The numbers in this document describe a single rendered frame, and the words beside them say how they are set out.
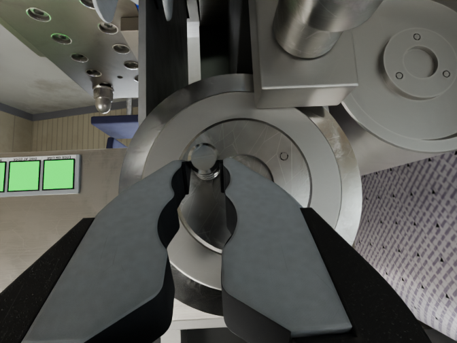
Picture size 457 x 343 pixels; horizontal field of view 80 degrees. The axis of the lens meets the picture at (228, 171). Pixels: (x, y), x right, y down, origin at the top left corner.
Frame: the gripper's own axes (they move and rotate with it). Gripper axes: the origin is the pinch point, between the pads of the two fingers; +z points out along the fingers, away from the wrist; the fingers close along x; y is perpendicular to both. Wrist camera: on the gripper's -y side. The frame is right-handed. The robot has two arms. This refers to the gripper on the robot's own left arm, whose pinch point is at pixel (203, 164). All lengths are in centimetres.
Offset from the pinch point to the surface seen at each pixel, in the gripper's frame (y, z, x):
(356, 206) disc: 4.5, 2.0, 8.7
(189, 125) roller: -0.1, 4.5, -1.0
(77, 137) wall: 121, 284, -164
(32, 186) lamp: 20.4, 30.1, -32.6
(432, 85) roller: -1.3, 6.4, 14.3
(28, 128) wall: 115, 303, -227
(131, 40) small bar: -2.4, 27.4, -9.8
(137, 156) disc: 1.7, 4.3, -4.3
